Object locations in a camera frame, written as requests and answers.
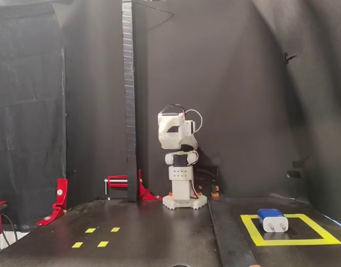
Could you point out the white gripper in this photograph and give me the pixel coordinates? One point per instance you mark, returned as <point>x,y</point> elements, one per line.
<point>167,137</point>

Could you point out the red angle bracket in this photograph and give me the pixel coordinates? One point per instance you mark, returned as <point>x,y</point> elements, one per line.
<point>61,194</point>

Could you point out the small yellow tape marker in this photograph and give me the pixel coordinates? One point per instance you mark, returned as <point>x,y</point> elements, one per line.
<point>114,229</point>
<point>102,244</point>
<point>90,230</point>
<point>77,245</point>

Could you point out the red screw clamp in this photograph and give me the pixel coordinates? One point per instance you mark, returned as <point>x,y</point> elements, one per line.
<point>117,180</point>

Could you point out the blue and white charger block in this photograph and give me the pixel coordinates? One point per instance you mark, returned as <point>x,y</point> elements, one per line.
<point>273,221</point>

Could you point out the red triangular corner bracket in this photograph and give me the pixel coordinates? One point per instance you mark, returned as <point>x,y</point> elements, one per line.
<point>143,193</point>

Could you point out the black mesh curtain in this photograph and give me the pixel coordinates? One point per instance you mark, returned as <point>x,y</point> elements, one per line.
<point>31,125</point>

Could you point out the black rail strip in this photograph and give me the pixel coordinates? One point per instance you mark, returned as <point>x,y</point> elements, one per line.
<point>228,239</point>

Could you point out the yellow tape square outline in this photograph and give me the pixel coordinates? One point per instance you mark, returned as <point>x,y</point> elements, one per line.
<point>298,242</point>

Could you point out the black clip on backdrop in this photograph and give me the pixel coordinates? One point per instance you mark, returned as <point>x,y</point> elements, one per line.
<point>288,57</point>

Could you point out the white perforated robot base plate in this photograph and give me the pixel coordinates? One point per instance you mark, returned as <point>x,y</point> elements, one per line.
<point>199,203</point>

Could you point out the black foam post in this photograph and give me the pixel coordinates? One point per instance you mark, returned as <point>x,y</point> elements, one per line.
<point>130,83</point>

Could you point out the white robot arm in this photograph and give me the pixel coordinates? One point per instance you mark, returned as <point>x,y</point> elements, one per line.
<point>181,183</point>

